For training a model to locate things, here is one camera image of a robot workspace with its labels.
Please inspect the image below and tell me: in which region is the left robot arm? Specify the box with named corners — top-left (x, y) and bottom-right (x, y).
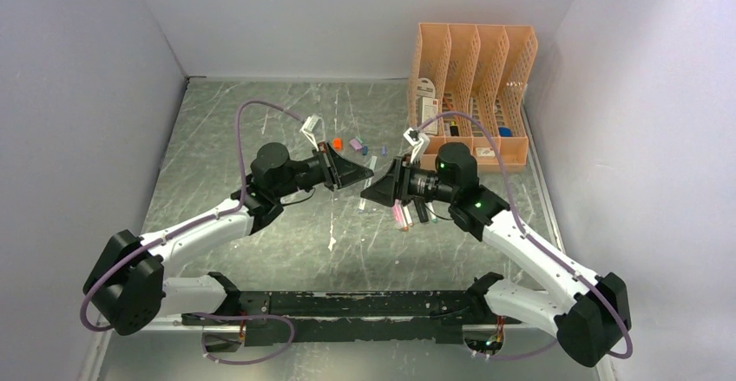
top-left (79, 142), bottom-right (373, 336)

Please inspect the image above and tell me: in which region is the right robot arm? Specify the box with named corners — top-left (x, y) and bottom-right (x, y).
top-left (360, 142), bottom-right (633, 367)

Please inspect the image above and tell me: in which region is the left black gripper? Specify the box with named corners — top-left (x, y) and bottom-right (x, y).
top-left (273, 141), bottom-right (373, 200)

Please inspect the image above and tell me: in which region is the purple highlighter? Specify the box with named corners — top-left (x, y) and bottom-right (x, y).
top-left (391, 203), bottom-right (406, 231)

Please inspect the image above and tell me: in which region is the white packaged item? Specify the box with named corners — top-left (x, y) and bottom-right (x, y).
top-left (415, 77), bottom-right (438, 126)

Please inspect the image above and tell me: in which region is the teal capped white marker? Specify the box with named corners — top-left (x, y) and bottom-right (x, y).
top-left (425, 204), bottom-right (438, 223)

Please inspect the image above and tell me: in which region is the aluminium rail frame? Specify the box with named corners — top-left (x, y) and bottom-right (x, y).
top-left (95, 289), bottom-right (602, 332)

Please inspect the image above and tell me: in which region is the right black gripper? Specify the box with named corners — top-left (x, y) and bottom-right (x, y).
top-left (361, 154), bottom-right (457, 207)

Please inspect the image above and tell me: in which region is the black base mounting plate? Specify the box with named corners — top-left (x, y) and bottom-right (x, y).
top-left (182, 290), bottom-right (498, 346)

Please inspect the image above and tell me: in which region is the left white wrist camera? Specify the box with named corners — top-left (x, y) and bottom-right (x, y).
top-left (299, 114), bottom-right (326, 150)

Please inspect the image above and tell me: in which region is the orange mesh file organizer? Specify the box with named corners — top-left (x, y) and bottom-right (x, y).
top-left (407, 23), bottom-right (538, 173)

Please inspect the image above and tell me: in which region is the orange highlighter cap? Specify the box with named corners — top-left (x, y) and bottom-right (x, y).
top-left (332, 138), bottom-right (343, 151)

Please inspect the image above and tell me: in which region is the black orange highlighter body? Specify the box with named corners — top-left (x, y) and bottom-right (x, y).
top-left (414, 200), bottom-right (430, 223)

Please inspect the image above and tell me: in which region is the green capped orange marker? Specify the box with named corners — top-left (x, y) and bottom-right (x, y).
top-left (401, 206), bottom-right (413, 231)

